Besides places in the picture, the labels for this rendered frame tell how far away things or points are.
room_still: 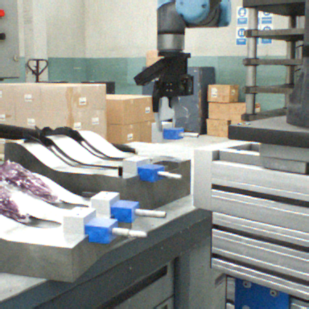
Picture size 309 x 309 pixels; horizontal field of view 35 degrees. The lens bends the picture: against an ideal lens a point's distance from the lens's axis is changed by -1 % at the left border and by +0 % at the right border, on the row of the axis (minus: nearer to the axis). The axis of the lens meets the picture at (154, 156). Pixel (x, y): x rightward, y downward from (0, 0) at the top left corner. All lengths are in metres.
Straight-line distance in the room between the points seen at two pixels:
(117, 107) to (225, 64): 3.08
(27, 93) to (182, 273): 4.29
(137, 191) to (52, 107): 4.08
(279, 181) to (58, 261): 0.34
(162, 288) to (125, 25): 8.67
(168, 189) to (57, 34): 8.85
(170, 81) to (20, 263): 0.69
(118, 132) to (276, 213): 5.13
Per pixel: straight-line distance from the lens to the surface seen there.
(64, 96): 4.96
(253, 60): 5.20
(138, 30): 9.43
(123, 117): 5.71
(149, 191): 1.06
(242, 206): 0.69
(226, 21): 1.27
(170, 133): 1.32
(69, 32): 10.10
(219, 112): 7.99
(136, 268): 1.04
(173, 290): 1.22
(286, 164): 0.65
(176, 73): 1.30
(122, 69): 9.68
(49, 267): 0.75
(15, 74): 1.91
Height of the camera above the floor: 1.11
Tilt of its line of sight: 10 degrees down
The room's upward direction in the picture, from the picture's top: straight up
